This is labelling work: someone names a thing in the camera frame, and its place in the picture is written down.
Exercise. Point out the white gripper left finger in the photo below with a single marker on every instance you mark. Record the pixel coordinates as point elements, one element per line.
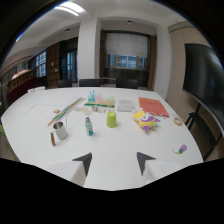
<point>77,167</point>

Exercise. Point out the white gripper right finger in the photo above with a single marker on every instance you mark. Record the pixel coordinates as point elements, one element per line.
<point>150,166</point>

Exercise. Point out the yellow tape coil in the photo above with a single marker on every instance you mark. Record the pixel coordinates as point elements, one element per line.
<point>177,121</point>

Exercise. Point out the small purple green toy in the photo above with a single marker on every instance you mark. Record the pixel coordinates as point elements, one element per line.
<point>180,149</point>

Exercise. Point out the silver metal cup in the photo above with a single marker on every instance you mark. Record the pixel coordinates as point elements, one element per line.
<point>60,130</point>

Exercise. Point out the small teal-capped bottle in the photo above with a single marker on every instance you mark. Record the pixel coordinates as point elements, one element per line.
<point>88,126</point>

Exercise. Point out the yellow purple plush toy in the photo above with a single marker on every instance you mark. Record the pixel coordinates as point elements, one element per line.
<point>146,121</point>

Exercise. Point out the small clear glass jar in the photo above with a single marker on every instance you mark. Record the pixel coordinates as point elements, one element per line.
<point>87,112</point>

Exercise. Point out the lime green cup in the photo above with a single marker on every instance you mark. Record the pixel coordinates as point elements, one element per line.
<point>111,119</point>

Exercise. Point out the orange red book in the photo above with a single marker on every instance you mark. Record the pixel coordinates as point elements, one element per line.
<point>153,106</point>

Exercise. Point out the small brown wooden block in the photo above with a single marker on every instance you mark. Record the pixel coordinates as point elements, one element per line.
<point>57,111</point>

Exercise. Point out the white paper booklet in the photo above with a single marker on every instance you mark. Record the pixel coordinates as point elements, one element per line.
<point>125,105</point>

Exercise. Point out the rack of coloured tubes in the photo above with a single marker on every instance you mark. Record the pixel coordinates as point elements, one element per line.
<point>100,100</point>

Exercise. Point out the black chair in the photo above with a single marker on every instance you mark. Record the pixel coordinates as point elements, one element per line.
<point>89,82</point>
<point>127,83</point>
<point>65,83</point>

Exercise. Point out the large black display screen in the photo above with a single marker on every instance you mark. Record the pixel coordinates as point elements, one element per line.
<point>204,79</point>

